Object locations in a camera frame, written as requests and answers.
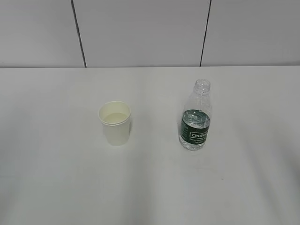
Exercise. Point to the white paper cup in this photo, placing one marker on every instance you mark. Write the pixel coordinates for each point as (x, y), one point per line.
(115, 118)

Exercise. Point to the clear green-label water bottle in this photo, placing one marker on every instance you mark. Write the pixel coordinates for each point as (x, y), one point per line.
(196, 117)

